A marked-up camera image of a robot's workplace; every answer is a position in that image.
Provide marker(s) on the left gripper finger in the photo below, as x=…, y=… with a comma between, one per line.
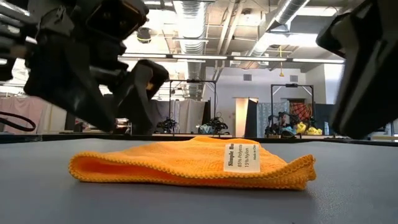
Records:
x=135, y=105
x=68, y=81

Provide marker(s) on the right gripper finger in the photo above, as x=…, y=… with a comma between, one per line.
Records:
x=370, y=77

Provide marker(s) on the orange microfibre towel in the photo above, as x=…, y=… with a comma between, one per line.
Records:
x=155, y=161

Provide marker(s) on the small black background robot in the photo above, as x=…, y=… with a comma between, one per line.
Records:
x=168, y=125
x=275, y=126
x=216, y=125

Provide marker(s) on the white curtain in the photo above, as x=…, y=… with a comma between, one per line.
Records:
x=192, y=115

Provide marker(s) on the pink curtain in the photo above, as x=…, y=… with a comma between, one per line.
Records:
x=15, y=107

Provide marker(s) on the ceiling light strip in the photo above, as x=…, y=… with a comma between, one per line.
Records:
x=186, y=57
x=280, y=59

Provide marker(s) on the red net cloth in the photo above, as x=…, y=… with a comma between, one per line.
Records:
x=300, y=112

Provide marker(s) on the yellow cloth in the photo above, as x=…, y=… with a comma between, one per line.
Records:
x=311, y=130

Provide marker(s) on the lit white panel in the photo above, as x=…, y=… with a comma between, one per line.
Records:
x=239, y=118

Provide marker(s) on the grey-blue table mat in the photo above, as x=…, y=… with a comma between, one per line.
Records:
x=199, y=205

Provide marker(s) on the black table frame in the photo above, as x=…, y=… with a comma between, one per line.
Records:
x=46, y=137

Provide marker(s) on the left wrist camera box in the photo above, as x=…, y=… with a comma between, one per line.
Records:
x=118, y=18

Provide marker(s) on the black frame stand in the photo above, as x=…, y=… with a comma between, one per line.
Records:
x=292, y=85
x=192, y=81

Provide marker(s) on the black ceiling dome camera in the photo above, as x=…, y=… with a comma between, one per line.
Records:
x=144, y=35

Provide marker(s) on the wide silver ceiling duct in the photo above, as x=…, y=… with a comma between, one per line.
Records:
x=189, y=25

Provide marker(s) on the slim silver ceiling duct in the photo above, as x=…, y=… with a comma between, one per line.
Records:
x=280, y=18

